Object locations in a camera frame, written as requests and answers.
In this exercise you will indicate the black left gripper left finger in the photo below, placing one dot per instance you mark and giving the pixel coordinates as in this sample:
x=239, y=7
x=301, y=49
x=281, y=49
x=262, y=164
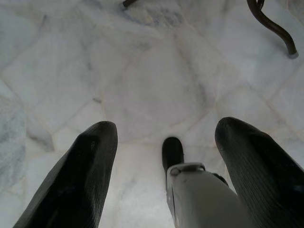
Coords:
x=78, y=175

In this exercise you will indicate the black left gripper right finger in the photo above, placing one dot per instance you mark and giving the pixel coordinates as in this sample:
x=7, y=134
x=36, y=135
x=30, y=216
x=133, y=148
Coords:
x=261, y=175

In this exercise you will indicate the black robot left foot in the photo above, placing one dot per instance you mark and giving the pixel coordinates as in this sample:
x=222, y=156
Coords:
x=172, y=152

